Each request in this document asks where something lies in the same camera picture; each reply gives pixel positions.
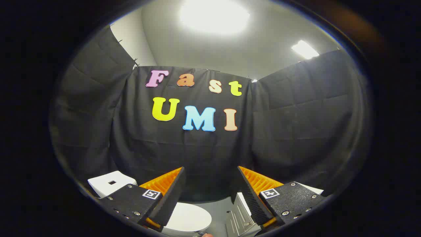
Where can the black backdrop cloth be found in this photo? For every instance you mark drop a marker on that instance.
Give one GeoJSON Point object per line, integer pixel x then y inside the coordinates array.
{"type": "Point", "coordinates": [197, 151]}

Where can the white toilet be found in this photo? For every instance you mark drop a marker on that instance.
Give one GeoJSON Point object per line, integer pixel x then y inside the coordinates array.
{"type": "Point", "coordinates": [108, 184]}

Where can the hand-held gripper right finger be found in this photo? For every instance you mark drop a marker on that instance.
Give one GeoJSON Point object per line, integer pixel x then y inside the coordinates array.
{"type": "Point", "coordinates": [253, 204]}

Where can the rectangular ceiling light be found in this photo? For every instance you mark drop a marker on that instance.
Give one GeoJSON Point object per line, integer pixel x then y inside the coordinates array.
{"type": "Point", "coordinates": [305, 49]}

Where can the large round ceiling light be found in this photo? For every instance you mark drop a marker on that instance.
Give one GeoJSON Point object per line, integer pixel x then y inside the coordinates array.
{"type": "Point", "coordinates": [213, 14]}

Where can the white drawer cabinet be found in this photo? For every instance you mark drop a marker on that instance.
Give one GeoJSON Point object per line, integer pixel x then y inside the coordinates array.
{"type": "Point", "coordinates": [238, 217]}

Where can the white toilet lid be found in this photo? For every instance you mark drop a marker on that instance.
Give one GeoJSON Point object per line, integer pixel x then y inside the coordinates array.
{"type": "Point", "coordinates": [190, 217]}

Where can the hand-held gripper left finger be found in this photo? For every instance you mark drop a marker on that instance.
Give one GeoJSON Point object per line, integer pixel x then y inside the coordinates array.
{"type": "Point", "coordinates": [171, 200]}

